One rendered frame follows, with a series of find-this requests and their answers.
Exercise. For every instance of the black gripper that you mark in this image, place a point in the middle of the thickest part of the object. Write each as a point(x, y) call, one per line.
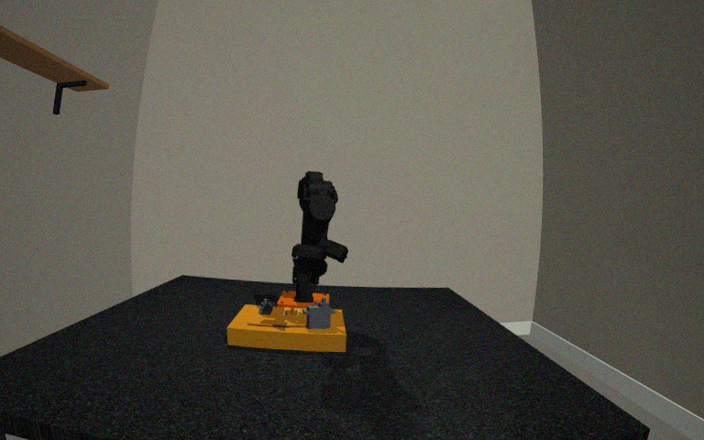
point(311, 265)

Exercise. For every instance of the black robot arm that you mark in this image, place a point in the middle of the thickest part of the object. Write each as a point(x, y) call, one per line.
point(318, 200)

